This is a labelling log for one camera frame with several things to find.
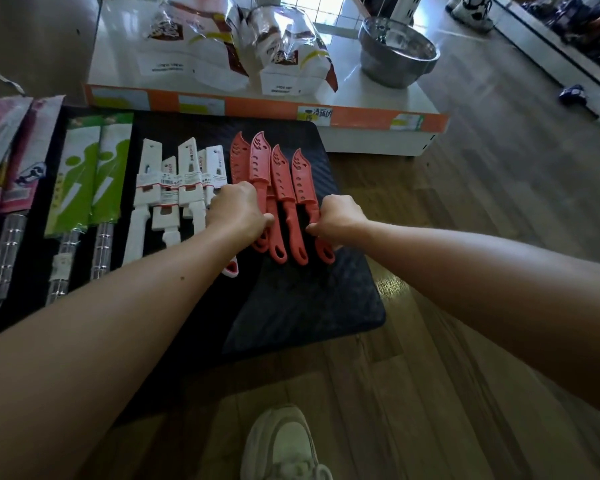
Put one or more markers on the person's left hand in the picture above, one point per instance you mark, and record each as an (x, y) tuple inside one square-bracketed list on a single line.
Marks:
[(237, 207)]

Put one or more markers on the person's right hand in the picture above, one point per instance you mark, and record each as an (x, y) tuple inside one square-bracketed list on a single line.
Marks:
[(342, 219)]

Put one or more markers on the person's right fingers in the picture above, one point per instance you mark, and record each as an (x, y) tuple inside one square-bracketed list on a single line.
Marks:
[(316, 229)]

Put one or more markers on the person's left fingers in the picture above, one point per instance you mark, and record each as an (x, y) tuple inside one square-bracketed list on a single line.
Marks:
[(267, 222)]

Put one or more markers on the red sheathed fruit knife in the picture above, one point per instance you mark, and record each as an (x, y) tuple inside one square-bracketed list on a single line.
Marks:
[(260, 162), (283, 182), (240, 159), (305, 182)]

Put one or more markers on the person's right forearm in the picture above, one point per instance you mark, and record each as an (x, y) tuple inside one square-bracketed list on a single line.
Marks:
[(480, 289)]

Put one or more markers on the person's left forearm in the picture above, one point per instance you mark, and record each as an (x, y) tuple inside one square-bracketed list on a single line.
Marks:
[(95, 339)]

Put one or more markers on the white sheathed knife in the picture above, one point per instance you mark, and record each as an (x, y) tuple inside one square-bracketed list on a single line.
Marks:
[(190, 184), (215, 169), (145, 194), (167, 214)]

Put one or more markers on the black rubber mat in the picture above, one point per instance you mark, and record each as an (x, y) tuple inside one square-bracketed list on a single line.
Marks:
[(300, 304)]

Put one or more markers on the white display platform orange edge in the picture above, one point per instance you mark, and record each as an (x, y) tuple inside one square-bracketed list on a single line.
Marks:
[(347, 102)]

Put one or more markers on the green packaged knife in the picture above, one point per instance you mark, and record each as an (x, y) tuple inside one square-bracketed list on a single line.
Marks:
[(75, 179), (111, 179)]

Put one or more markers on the clear plastic goods bag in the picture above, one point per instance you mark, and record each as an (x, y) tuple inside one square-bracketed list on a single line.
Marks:
[(190, 49), (290, 54)]

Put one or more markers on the stainless steel bowl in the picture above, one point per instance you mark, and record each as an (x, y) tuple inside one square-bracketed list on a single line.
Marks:
[(395, 57)]

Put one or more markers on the person's white sneaker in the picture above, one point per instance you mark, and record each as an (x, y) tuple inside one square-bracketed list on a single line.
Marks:
[(285, 444)]

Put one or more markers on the small blue object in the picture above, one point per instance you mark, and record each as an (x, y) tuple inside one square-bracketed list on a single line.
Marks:
[(573, 94)]

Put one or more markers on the white paper strip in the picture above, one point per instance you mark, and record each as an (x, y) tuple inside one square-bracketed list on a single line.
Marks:
[(7, 80)]

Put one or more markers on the white shelf base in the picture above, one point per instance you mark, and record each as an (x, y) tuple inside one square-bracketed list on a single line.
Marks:
[(555, 54)]

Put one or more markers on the white stand post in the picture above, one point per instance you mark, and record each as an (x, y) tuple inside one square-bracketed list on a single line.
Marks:
[(406, 7)]

